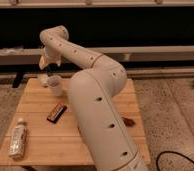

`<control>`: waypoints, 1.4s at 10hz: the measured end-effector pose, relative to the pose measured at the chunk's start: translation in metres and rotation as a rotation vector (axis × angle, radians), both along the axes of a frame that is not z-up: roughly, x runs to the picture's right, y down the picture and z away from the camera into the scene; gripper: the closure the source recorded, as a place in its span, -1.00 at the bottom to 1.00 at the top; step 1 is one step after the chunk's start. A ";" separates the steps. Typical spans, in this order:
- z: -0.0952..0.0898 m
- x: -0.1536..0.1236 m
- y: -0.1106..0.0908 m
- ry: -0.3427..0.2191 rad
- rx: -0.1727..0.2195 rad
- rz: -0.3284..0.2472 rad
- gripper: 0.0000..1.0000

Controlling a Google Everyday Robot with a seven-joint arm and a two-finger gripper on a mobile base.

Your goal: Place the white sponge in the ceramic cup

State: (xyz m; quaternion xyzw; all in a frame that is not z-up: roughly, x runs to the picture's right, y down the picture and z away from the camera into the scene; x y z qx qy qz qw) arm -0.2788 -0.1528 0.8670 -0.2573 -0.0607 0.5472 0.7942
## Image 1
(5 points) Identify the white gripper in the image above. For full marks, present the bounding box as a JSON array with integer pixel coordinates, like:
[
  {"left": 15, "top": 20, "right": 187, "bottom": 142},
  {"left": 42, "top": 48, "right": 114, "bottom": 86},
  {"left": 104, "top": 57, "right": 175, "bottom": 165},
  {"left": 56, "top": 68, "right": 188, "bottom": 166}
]
[{"left": 39, "top": 47, "right": 61, "bottom": 76}]

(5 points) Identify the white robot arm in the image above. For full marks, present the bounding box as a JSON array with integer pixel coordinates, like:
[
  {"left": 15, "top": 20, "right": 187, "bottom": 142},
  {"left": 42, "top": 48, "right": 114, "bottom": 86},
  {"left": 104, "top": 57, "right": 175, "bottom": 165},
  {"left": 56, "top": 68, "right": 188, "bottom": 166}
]
[{"left": 40, "top": 26, "right": 149, "bottom": 171}]

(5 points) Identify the dark chocolate bar wrapper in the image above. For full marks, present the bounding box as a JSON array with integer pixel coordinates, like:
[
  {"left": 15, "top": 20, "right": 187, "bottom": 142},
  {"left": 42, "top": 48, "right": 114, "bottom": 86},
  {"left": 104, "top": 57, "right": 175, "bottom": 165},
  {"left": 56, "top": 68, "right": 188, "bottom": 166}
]
[{"left": 47, "top": 103, "right": 67, "bottom": 123}]

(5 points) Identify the light wooden table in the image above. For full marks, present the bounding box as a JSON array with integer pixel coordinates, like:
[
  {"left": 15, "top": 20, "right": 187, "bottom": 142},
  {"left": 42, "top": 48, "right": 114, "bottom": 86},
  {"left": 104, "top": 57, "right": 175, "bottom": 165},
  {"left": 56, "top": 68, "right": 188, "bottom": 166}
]
[{"left": 0, "top": 78, "right": 151, "bottom": 166}]

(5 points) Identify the clear plastic water bottle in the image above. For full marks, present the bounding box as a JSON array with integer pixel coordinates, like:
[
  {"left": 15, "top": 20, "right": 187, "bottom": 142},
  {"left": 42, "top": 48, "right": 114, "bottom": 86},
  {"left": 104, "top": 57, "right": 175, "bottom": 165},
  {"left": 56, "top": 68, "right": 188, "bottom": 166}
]
[{"left": 9, "top": 118, "right": 27, "bottom": 160}]

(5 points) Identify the small brown object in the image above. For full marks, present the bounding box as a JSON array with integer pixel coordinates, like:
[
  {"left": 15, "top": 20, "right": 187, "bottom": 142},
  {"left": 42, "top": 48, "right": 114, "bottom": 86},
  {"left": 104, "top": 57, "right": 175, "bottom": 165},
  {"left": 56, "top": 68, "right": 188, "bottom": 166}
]
[{"left": 123, "top": 117, "right": 135, "bottom": 127}]

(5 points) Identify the black cable on floor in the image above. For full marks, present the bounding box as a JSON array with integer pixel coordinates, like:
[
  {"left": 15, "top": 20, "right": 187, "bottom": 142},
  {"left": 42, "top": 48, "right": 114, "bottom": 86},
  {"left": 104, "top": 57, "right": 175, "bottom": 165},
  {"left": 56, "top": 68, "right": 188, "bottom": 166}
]
[{"left": 155, "top": 150, "right": 194, "bottom": 171}]

